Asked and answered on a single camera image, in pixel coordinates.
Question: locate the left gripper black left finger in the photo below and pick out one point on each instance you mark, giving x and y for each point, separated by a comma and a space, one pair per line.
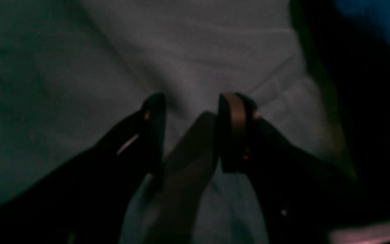
85, 200

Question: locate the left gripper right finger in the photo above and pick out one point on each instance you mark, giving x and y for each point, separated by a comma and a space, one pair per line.
303, 199

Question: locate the dark blue t-shirt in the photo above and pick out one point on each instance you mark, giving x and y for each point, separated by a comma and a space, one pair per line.
372, 15

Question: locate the light blue table cloth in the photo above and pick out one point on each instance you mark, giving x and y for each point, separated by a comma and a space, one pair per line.
71, 69

